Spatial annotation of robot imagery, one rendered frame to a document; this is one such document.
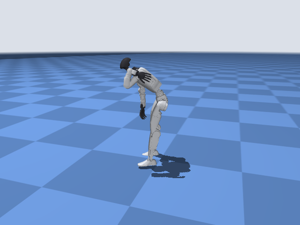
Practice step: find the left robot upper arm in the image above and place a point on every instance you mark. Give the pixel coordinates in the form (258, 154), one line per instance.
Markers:
(135, 79)

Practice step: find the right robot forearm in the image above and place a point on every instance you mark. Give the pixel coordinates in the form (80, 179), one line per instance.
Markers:
(142, 99)

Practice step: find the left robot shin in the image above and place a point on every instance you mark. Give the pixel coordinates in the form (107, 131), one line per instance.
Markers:
(153, 142)

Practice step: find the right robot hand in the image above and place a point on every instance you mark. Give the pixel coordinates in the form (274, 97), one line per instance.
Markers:
(142, 114)

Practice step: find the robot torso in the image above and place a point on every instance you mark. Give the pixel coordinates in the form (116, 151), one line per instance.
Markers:
(154, 86)

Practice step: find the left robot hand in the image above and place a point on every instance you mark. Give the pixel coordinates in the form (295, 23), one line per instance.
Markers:
(141, 75)

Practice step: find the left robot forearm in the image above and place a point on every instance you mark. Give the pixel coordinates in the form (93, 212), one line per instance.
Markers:
(127, 78)

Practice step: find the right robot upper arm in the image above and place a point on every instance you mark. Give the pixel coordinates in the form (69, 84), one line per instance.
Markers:
(141, 89)

